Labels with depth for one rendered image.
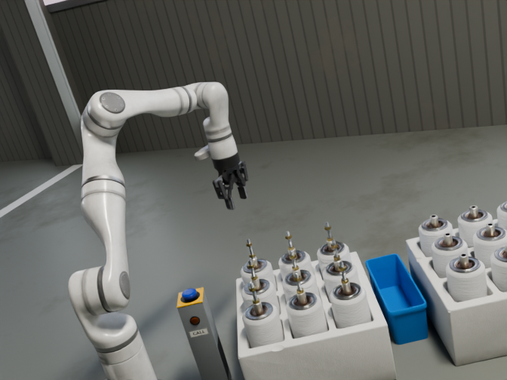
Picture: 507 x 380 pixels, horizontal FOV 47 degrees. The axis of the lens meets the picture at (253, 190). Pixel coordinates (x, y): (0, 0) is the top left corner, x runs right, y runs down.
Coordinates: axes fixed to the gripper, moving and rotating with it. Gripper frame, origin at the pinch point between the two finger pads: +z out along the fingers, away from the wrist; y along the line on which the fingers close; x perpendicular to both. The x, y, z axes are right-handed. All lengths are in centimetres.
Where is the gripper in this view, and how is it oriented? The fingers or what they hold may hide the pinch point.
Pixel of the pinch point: (236, 199)
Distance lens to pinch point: 166.9
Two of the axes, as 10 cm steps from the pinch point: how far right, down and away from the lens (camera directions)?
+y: 5.0, -4.5, 7.4
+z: 2.3, 9.0, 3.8
